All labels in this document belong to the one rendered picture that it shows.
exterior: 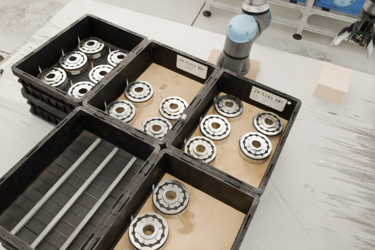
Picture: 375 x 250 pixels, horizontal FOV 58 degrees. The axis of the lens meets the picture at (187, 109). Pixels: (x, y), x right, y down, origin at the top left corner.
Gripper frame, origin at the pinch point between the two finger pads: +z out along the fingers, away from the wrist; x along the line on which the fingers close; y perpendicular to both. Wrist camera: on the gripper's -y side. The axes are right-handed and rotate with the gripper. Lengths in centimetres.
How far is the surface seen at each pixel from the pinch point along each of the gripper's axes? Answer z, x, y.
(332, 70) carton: 13.6, -1.8, -4.3
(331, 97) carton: 18.8, 1.7, 7.4
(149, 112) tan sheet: 8, -57, 60
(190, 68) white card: 3, -52, 38
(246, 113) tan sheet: 8, -27, 44
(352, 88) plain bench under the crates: 21.1, 9.9, -6.5
